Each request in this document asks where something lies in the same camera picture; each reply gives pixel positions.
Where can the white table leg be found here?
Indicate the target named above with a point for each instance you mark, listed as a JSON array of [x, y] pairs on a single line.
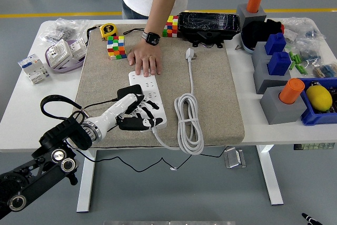
[[87, 188], [271, 183]]

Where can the black wrist watch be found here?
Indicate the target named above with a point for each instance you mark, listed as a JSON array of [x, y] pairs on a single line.
[[152, 38]]

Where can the clear bag with resistors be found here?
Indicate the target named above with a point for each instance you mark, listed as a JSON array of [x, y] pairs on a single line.
[[326, 70]]

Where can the blue plastic block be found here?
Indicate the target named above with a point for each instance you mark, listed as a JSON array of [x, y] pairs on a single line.
[[279, 64], [275, 44]]

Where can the white wall socket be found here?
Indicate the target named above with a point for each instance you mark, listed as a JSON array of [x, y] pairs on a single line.
[[77, 48], [59, 52]]

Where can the tall colourful puzzle cube stack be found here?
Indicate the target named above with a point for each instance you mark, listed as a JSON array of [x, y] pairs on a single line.
[[117, 48]]

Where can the grey-brown mat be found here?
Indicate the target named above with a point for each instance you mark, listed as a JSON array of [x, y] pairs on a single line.
[[210, 90]]

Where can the table control panel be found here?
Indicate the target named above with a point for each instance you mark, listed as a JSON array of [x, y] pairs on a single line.
[[313, 146]]

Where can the person's left forearm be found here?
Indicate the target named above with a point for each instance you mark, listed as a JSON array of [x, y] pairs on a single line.
[[163, 3]]

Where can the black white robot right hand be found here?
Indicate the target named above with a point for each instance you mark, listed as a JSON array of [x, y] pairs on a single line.
[[310, 219]]

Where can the green plastic peg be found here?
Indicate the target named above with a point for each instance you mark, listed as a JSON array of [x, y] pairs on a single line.
[[291, 56], [292, 65], [295, 58], [298, 58], [302, 69]]

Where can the silver metal pedal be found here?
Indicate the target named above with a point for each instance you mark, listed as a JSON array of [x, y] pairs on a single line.
[[234, 159]]

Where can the blue plastic bin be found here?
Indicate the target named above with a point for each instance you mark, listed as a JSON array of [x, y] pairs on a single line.
[[316, 119]]

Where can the white power strip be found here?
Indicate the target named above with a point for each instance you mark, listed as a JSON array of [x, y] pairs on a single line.
[[152, 85]]

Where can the white circuit breaker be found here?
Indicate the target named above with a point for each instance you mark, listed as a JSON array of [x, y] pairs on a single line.
[[34, 68]]

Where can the yellow lemon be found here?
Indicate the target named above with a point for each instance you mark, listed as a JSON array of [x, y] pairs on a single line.
[[318, 98]]

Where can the orange cylinder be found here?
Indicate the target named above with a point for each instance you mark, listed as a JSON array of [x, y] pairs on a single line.
[[291, 90], [254, 2]]

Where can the black device in plastic wrap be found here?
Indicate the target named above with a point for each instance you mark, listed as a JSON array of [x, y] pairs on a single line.
[[208, 24]]

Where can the clear bag with blue parts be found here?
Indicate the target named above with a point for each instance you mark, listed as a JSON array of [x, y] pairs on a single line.
[[310, 56]]

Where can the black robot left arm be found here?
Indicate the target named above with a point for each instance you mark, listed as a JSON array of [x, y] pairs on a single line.
[[68, 132]]

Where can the yellow tape measure black label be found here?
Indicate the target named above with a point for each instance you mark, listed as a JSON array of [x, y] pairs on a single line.
[[108, 30]]

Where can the grey block with hole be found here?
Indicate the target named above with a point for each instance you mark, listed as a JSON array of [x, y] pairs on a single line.
[[279, 114], [263, 80], [259, 15], [259, 51]]

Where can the black power adapter plug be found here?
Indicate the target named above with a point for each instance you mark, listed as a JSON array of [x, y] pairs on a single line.
[[129, 90]]

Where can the small red object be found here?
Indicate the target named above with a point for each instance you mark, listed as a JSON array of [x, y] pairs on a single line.
[[282, 28]]

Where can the person's left hand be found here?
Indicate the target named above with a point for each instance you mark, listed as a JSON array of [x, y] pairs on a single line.
[[147, 56]]

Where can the clear bag with white parts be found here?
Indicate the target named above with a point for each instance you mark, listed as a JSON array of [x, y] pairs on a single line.
[[305, 28]]

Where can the clear bag with grey parts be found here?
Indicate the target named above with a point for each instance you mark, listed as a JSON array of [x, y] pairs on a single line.
[[60, 31]]

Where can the black cloth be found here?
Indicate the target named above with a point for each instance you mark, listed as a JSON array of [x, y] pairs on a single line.
[[252, 32]]

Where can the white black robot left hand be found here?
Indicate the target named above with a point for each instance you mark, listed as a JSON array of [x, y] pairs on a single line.
[[118, 107]]

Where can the light blue dish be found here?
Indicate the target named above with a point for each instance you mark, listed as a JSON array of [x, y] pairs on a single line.
[[247, 48]]

